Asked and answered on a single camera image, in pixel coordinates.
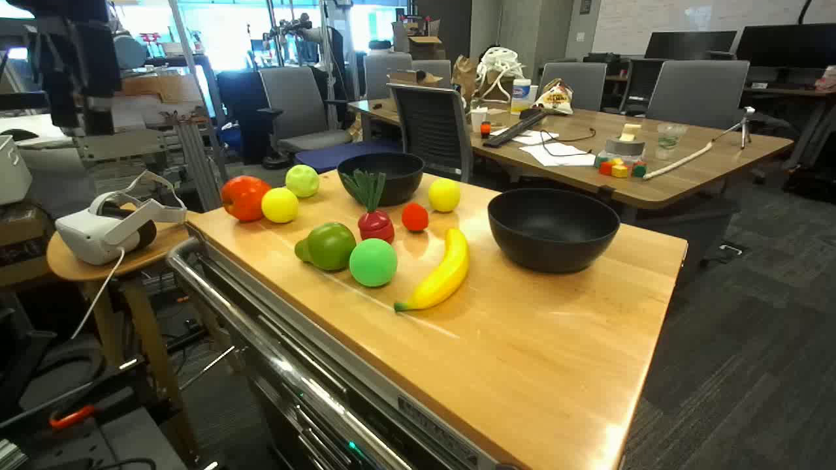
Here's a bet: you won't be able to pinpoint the white paper sheets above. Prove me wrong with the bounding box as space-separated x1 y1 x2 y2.
520 127 598 169

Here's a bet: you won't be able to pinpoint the round wooden stool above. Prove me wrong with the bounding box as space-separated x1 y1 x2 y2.
45 219 198 468

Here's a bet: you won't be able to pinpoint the metal tool cart cabinet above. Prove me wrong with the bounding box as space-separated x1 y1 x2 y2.
185 244 512 470

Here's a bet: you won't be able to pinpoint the clear plastic container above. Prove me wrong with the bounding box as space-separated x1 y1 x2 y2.
603 132 652 165

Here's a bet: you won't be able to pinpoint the yellow round toy fruit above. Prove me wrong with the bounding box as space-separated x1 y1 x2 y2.
427 174 466 217
258 186 301 227

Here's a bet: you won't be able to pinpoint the black keyboard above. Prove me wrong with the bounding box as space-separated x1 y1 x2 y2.
480 103 554 149

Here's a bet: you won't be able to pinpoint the red orange tomato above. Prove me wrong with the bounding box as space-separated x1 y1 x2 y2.
219 172 271 225

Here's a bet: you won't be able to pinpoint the aluminium frame stand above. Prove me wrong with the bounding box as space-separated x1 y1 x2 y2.
168 106 230 213

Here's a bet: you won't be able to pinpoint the grey fabric office chair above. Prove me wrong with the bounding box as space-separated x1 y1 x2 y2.
538 59 610 112
257 61 352 169
360 48 416 102
646 56 753 132

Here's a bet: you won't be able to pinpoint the white headset cable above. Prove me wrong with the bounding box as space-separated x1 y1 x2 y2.
68 244 128 345

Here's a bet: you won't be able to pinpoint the orange handled clamp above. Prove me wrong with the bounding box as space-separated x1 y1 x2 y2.
47 401 100 432

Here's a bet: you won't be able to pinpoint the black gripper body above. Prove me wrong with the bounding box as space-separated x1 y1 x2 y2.
31 0 124 93

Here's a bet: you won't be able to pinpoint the bright green toy ball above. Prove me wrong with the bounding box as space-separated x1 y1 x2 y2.
347 236 399 289

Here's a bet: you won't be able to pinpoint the beige crumpled object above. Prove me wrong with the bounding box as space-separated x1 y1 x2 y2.
537 76 578 118

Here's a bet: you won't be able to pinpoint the white net bag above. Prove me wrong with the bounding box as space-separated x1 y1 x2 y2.
473 43 527 102

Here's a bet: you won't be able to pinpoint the steel cart handle bar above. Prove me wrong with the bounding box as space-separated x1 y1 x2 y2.
166 236 414 470

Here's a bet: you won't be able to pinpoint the red toy radish green leaves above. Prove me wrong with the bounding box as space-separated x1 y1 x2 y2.
341 167 399 244

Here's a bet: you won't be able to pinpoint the green toy pear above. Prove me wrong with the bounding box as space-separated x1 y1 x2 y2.
294 219 358 273

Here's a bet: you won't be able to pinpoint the black mesh office chair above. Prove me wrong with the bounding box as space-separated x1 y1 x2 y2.
388 81 476 182

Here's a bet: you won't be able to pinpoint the white plastic stick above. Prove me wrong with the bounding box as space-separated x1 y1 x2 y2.
641 137 742 182

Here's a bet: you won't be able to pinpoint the white plastic device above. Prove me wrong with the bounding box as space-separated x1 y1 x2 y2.
0 132 36 209

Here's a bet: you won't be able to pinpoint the wooden meeting table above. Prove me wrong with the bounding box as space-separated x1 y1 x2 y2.
347 93 798 217

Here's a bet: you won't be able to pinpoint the clear plastic cup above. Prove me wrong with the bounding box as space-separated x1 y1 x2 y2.
654 119 692 152

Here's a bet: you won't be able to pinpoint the black computer monitor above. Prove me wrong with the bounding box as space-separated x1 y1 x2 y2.
735 21 836 72
642 29 740 61

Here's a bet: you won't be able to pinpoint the white VR headset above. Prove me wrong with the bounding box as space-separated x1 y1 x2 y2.
52 167 190 268

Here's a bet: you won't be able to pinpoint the colourful toy blocks cluster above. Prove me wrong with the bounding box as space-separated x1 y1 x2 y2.
595 154 652 182

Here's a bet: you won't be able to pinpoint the yellow toy banana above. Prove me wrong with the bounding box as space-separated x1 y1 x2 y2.
392 225 473 316

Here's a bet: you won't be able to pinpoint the clear water bottle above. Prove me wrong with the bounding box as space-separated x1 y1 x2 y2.
509 76 537 115

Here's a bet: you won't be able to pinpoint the black plastic bowl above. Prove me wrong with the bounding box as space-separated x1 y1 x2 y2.
486 186 623 276
335 152 427 209

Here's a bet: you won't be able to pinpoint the small red toy fruit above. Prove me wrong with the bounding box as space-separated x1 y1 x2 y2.
399 201 432 235

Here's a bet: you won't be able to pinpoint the brown cardboard box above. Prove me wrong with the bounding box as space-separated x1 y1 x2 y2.
406 34 449 61

